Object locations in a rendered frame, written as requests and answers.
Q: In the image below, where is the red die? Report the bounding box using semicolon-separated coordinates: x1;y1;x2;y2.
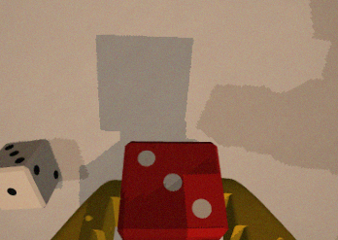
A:
118;141;228;240

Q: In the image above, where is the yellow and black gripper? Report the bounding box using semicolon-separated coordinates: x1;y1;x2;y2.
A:
51;178;296;240

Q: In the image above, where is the white die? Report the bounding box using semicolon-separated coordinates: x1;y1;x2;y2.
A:
0;139;61;210

